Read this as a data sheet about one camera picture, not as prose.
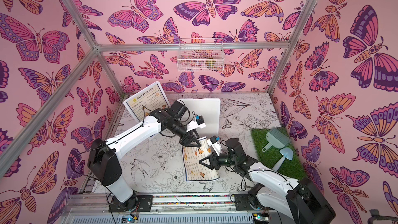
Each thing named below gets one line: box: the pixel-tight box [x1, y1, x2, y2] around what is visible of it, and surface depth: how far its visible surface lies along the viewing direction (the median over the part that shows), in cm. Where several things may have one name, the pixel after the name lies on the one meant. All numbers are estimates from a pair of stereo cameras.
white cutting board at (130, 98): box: [122, 81, 172, 123], surface depth 84 cm
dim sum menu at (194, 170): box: [181, 136, 221, 182], surface depth 77 cm
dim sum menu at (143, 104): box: [125, 83, 170, 122], surface depth 89 cm
